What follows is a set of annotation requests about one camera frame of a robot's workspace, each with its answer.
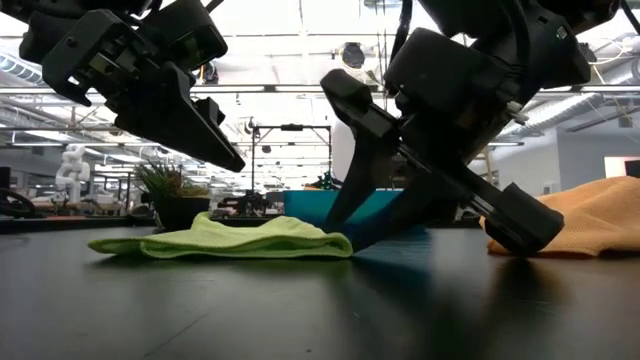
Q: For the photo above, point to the black background camera stand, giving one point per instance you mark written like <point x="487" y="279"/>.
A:
<point x="292" y="127"/>

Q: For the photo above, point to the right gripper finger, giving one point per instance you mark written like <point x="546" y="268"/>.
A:
<point x="367" y="170"/>
<point x="425" y="205"/>

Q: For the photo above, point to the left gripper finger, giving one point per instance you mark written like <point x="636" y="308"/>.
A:
<point x="175" y="125"/>
<point x="212" y="110"/>

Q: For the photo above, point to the teal plastic bin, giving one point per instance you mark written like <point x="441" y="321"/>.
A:
<point x="310" y="205"/>

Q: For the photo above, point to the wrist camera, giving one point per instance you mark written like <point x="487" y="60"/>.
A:
<point x="195" y="40"/>
<point x="440" y="70"/>

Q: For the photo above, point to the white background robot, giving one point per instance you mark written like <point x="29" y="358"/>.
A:
<point x="72" y="172"/>

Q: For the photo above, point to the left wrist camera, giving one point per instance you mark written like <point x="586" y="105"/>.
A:
<point x="195" y="40"/>

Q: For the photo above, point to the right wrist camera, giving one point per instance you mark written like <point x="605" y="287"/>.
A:
<point x="440" y="70"/>

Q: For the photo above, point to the green microfiber towel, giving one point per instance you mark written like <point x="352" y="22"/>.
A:
<point x="225" y="240"/>

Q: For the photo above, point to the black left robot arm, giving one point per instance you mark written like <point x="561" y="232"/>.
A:
<point x="35" y="40"/>

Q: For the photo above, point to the orange microfiber towel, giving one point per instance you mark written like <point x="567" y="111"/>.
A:
<point x="600" y="215"/>

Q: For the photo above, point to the small potted plant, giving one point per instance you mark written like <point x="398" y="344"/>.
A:
<point x="182" y="212"/>

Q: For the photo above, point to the black aluminium table frame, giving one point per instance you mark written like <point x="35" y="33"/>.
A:
<point x="75" y="224"/>

